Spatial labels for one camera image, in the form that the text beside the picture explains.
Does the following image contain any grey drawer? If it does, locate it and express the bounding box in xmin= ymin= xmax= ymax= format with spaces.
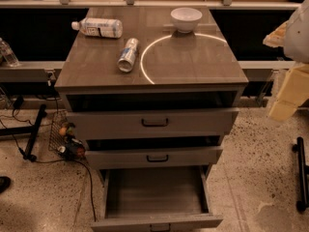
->
xmin=92 ymin=166 xmax=223 ymax=232
xmin=86 ymin=136 xmax=223 ymax=169
xmin=66 ymin=92 xmax=239 ymax=141

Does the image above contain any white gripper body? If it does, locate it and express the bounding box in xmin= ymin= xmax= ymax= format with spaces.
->
xmin=263 ymin=21 xmax=288 ymax=48

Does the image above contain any wire basket with objects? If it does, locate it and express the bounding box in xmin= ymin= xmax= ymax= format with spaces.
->
xmin=48 ymin=111 xmax=86 ymax=160

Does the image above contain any grey middle drawer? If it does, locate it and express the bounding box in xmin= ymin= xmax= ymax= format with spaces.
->
xmin=86 ymin=136 xmax=223 ymax=169

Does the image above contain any clear plastic bottle with label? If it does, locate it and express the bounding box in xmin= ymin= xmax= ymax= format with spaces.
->
xmin=71 ymin=17 xmax=123 ymax=39

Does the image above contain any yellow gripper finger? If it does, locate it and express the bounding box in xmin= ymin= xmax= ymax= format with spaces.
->
xmin=268 ymin=64 xmax=309 ymax=122

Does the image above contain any black stand leg left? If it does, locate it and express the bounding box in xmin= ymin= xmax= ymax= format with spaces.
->
xmin=0 ymin=104 xmax=47 ymax=161

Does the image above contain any small clear bottle at left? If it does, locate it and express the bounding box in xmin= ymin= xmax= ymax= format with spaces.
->
xmin=0 ymin=38 xmax=19 ymax=67

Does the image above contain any grey drawer cabinet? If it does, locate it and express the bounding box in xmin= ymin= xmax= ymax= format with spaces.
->
xmin=53 ymin=6 xmax=250 ymax=232

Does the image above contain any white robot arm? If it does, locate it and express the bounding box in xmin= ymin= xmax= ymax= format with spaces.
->
xmin=263 ymin=0 xmax=309 ymax=122

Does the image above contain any grey top drawer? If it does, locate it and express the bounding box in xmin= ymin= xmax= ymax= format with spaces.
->
xmin=66 ymin=92 xmax=239 ymax=141

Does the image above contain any grey bottom drawer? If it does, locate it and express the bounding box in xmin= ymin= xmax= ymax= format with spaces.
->
xmin=92 ymin=166 xmax=223 ymax=232

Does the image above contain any black power cable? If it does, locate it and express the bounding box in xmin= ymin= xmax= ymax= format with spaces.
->
xmin=0 ymin=95 xmax=98 ymax=222

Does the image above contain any white bowl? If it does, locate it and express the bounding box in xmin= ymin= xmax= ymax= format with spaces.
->
xmin=171 ymin=8 xmax=203 ymax=33

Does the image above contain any black stand leg right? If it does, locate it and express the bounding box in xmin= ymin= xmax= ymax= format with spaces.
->
xmin=292 ymin=137 xmax=309 ymax=213

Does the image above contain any black stand leg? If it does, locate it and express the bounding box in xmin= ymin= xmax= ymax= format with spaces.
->
xmin=0 ymin=104 xmax=47 ymax=161
xmin=292 ymin=137 xmax=309 ymax=213

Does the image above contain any black shoe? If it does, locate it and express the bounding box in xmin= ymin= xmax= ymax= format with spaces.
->
xmin=0 ymin=176 xmax=11 ymax=193

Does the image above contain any silver drink can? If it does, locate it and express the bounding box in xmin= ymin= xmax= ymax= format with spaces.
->
xmin=118 ymin=38 xmax=139 ymax=73

